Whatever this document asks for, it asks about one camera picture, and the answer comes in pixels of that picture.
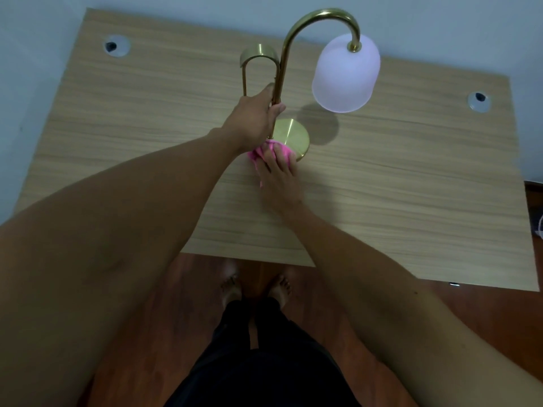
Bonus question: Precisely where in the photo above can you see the person's right hand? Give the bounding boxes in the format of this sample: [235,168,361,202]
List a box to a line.
[255,142,307,217]

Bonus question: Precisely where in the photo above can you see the person's left hand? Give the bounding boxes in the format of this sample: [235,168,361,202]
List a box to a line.
[221,82,286,154]

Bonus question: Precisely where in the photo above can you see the pink cleaning cloth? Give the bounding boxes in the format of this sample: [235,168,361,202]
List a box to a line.
[247,139,297,189]

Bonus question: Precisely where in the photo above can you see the gold table lamp white shade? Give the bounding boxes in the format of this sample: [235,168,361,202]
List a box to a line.
[240,8,381,163]

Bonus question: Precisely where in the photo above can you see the person's left forearm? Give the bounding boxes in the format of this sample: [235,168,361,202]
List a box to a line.
[0,125,249,407]

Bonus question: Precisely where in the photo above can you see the person's right forearm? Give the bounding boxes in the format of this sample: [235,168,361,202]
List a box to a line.
[273,203,543,407]

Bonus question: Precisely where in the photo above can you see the person's right foot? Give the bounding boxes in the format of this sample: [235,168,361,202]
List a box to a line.
[267,273,294,305]

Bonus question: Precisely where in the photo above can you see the person's foot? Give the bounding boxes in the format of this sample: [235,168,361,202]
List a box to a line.
[220,271,243,305]
[267,273,294,305]

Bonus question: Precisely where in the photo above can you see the person's left foot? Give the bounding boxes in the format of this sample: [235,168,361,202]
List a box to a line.
[220,271,243,305]

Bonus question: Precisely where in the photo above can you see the black trousers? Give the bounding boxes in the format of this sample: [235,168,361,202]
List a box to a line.
[165,296,362,407]

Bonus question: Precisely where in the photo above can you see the grey desk cable grommet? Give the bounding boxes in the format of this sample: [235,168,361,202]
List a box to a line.
[104,35,131,57]
[467,91,492,113]

